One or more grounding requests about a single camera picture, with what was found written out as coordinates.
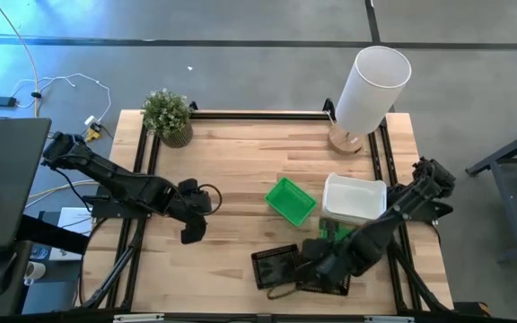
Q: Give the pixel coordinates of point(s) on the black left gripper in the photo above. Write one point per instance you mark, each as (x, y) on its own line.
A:
(191, 204)

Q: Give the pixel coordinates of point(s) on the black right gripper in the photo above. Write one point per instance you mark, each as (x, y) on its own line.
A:
(344, 262)

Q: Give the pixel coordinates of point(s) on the green plastic mesh basket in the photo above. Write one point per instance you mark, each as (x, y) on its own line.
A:
(335, 233)
(292, 199)
(287, 212)

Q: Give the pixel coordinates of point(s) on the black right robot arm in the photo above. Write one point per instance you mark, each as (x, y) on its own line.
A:
(402, 211)

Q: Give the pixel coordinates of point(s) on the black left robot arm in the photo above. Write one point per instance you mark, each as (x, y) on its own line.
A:
(124, 186)

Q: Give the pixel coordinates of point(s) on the small green potted plant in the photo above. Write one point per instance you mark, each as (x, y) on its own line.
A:
(166, 112)

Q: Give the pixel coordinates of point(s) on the black horizontal beam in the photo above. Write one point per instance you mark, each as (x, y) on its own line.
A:
(213, 320)

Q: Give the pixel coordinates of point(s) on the white cardboard box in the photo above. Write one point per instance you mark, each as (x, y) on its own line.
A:
(71, 219)

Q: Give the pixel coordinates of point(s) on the white power adapter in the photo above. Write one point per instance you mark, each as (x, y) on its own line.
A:
(91, 120)

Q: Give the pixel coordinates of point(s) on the black flat bar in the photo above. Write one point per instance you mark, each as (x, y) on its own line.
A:
(52, 234)

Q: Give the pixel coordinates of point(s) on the white mug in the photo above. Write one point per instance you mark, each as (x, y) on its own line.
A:
(35, 270)

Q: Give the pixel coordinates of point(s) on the white lamp with wooden base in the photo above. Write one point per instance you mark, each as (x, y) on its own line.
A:
(370, 94)

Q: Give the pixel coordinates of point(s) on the large dark grey desk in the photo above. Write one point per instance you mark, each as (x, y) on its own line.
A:
(11, 170)

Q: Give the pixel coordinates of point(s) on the black computer mouse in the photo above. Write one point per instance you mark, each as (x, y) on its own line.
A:
(0, 269)

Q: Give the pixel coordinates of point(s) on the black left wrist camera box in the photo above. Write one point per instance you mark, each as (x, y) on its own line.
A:
(193, 231)

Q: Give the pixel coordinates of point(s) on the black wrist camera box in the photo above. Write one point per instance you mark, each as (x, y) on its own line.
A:
(193, 231)
(314, 249)

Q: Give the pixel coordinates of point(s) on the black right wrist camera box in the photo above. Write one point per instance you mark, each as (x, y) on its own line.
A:
(314, 249)

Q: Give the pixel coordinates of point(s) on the silver metal bracket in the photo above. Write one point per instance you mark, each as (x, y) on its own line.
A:
(388, 319)
(137, 318)

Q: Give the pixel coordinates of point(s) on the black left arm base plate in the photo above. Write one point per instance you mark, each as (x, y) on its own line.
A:
(115, 211)

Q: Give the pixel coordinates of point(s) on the black aluminium table frame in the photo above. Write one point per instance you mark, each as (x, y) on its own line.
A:
(222, 116)

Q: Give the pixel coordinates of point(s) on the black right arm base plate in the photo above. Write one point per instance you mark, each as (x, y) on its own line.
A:
(438, 211)

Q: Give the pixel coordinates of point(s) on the grey metal table frame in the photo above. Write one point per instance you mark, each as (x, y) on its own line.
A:
(505, 151)

